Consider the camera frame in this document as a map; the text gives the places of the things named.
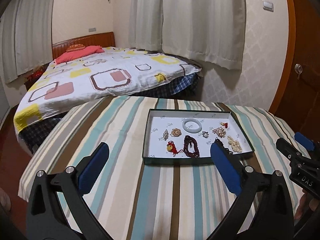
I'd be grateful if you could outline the wall light switch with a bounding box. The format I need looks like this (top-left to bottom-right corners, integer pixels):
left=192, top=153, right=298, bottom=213
left=263, top=0, right=274, bottom=12

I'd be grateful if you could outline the white patterned quilt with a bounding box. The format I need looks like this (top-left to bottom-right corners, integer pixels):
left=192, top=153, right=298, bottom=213
left=14, top=47, right=201, bottom=134

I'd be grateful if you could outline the right hand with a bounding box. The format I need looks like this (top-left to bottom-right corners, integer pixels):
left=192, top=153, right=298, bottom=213
left=294, top=191, right=319, bottom=220

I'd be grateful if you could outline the pink red pillow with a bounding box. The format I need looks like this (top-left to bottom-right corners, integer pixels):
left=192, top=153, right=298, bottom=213
left=54, top=46, right=104, bottom=64

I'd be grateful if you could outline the dark red bead bracelet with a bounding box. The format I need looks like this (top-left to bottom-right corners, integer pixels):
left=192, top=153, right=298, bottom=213
left=183, top=134, right=201, bottom=159

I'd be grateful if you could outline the left side curtain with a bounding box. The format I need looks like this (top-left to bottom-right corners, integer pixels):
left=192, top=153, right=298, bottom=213
left=1, top=0, right=54, bottom=83

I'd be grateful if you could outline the white pearl bracelet bundle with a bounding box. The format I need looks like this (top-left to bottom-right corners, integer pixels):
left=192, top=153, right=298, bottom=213
left=226, top=135, right=244, bottom=153

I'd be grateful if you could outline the green shallow box tray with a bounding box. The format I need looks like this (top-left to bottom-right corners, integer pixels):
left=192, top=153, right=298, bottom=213
left=142, top=109, right=254, bottom=165

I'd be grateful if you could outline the black carved bead bracelet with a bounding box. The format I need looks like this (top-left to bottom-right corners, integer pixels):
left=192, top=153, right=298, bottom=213
left=215, top=137, right=234, bottom=156

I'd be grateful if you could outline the pink pearl gold bracelet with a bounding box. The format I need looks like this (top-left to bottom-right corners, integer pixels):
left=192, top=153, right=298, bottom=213
left=211, top=126, right=227, bottom=138

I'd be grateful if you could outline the pale jade bangle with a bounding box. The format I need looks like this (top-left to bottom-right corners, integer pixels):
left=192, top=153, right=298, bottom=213
left=182, top=118, right=202, bottom=134

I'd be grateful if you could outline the wooden door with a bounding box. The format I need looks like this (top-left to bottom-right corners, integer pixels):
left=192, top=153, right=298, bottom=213
left=269, top=0, right=319, bottom=141

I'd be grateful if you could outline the pearl flower brooch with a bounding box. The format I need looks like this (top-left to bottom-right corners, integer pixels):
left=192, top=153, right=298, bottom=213
left=202, top=131, right=209, bottom=139

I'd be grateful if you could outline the metal door lock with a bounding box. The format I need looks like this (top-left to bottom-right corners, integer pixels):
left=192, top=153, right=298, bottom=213
left=294, top=63, right=303, bottom=80

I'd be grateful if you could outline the striped bed cover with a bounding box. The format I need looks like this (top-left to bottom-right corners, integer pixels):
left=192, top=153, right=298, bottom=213
left=18, top=96, right=294, bottom=239

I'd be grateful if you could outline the cream window curtain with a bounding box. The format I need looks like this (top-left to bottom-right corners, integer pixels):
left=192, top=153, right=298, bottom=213
left=129, top=0, right=246, bottom=70

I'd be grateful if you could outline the red tassel gold pendant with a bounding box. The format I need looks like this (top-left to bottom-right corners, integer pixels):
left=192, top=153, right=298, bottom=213
left=167, top=140, right=184, bottom=157

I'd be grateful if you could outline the wooden headboard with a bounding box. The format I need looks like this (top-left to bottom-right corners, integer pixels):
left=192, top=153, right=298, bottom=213
left=52, top=32, right=116, bottom=59

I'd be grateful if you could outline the silver rhinestone brooch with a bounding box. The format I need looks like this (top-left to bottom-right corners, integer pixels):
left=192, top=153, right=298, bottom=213
left=163, top=129, right=169, bottom=141

